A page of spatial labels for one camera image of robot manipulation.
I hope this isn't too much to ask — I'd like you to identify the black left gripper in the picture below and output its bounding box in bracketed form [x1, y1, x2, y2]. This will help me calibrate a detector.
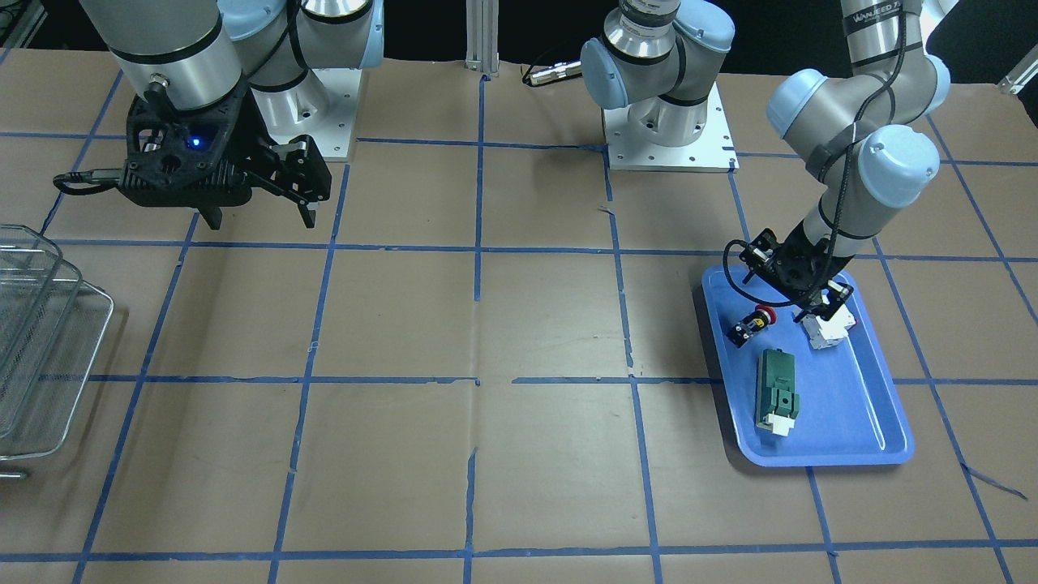
[775, 222, 852, 323]

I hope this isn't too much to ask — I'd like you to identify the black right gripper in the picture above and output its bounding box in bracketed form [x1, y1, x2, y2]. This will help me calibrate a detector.
[198, 114, 332, 230]

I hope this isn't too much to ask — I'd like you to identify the red emergency stop button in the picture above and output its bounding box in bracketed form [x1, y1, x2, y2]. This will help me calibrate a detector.
[726, 304, 779, 347]

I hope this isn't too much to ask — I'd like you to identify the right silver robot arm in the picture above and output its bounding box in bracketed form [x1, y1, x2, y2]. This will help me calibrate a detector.
[53, 1, 385, 230]

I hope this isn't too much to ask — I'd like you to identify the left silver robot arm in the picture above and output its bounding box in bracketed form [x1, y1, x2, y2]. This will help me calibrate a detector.
[581, 1, 950, 319]

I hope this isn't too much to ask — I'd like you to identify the white circuit breaker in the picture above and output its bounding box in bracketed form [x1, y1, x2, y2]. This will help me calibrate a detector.
[800, 306, 859, 350]

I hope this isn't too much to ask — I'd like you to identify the blue plastic tray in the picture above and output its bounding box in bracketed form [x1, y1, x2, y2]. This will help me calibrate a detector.
[701, 265, 916, 468]

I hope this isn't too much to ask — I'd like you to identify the green terminal block module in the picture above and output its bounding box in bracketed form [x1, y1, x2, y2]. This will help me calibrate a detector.
[755, 347, 801, 437]

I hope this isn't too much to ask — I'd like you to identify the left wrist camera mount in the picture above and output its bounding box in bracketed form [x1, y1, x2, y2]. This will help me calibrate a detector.
[735, 228, 782, 287]

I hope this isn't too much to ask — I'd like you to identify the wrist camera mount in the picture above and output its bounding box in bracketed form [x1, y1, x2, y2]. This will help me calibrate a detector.
[116, 74, 252, 210]
[735, 228, 782, 287]

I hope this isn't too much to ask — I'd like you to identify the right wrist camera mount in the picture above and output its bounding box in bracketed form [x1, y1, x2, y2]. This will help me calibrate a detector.
[116, 74, 252, 210]

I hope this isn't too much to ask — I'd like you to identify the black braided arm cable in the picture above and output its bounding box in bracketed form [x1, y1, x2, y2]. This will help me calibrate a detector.
[722, 0, 929, 305]

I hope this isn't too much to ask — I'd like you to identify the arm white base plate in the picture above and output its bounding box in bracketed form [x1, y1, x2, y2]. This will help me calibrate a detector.
[602, 84, 740, 173]
[252, 69, 364, 162]

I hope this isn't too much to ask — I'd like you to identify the wire mesh shelf rack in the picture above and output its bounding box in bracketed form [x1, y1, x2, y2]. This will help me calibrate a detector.
[1, 223, 114, 463]

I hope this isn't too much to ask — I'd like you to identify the aluminium rail bottom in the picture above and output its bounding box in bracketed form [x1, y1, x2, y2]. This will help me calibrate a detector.
[998, 62, 1037, 96]

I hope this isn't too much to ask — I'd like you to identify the aluminium frame post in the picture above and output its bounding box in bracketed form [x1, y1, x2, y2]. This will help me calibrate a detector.
[465, 0, 500, 77]

